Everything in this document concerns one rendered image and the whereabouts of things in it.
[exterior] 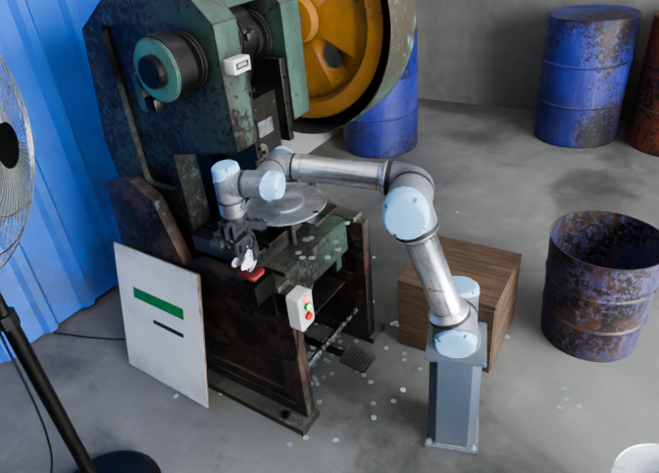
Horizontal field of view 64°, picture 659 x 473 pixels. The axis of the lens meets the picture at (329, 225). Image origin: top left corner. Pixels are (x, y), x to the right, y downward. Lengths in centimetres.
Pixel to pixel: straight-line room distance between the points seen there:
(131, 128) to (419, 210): 112
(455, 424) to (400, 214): 91
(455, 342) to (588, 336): 94
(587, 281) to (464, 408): 68
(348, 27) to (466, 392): 128
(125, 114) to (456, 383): 142
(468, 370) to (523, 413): 50
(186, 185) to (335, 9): 80
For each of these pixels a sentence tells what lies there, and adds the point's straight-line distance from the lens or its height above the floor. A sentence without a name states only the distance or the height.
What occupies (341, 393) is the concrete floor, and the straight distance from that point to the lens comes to 222.
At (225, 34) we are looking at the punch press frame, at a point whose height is 140.
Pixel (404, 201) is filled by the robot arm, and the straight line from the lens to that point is 126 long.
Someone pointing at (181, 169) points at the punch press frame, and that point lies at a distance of 189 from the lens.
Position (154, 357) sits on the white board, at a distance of 241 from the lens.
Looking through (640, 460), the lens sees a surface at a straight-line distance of 176.
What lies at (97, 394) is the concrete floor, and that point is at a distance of 253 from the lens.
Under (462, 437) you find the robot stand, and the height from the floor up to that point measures 8.
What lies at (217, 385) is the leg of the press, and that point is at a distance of 231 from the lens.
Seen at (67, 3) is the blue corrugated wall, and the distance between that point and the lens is 272.
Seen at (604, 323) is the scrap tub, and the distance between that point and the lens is 231.
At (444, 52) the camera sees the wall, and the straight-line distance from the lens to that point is 506.
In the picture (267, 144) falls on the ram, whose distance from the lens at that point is 180.
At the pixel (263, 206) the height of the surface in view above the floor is 78.
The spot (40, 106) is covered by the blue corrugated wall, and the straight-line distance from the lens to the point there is 268.
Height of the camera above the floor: 168
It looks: 31 degrees down
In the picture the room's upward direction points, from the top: 6 degrees counter-clockwise
